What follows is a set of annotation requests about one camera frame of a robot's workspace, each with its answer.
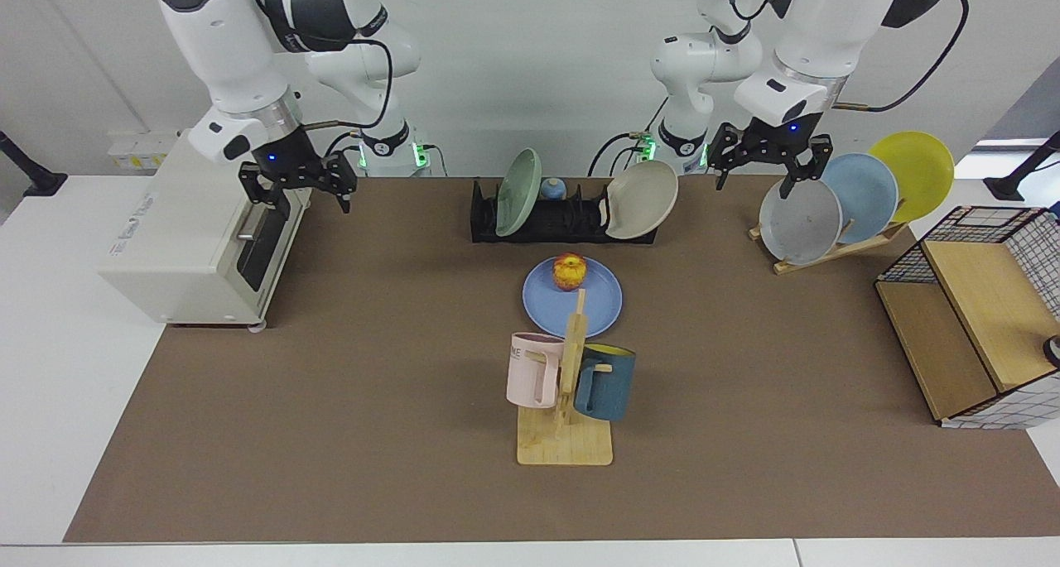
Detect red yellow apple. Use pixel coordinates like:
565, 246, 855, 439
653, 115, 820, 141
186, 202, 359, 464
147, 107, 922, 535
552, 252, 588, 292

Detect grey plate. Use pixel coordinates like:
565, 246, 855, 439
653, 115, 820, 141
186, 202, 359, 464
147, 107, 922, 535
759, 178, 844, 267

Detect light blue plate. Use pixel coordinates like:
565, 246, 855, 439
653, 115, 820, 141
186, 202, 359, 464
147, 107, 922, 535
820, 152, 899, 245

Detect beige plate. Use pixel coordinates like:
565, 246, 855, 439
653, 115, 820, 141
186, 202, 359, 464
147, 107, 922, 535
605, 160, 680, 241

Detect wooden plate rack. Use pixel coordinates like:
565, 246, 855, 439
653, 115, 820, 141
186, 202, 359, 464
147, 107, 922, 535
748, 219, 908, 276

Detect yellow plate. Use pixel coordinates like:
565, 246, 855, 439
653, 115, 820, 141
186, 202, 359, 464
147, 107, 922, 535
867, 131, 956, 224

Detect black dish rack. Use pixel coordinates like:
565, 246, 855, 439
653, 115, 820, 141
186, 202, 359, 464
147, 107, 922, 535
470, 178, 659, 245

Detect green plate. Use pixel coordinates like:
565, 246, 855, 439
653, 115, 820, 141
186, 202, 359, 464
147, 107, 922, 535
495, 148, 543, 238

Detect pale toaster oven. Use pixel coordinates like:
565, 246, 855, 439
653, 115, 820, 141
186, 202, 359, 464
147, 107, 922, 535
98, 132, 314, 332

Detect brown table cloth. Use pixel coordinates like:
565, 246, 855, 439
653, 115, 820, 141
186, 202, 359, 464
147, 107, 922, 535
62, 174, 1060, 543

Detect dark teal mug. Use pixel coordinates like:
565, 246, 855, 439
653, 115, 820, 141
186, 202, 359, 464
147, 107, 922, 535
573, 344, 637, 423

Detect pink mug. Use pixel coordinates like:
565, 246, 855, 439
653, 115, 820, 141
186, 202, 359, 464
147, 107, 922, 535
506, 332, 566, 409

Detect wooden cup stand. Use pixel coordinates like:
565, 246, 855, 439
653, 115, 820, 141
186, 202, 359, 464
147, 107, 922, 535
517, 288, 614, 467

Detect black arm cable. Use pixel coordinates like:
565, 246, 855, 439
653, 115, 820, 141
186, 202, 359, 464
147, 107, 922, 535
832, 0, 971, 113
300, 37, 394, 133

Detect white wall socket strip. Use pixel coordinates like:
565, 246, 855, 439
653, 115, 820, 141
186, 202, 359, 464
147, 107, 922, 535
106, 131, 181, 172

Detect black camera stand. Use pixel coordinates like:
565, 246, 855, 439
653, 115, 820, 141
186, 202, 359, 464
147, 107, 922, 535
0, 131, 69, 198
984, 131, 1060, 202

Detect wire basket with wooden floor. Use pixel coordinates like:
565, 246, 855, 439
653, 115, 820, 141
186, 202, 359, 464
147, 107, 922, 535
875, 205, 1060, 430

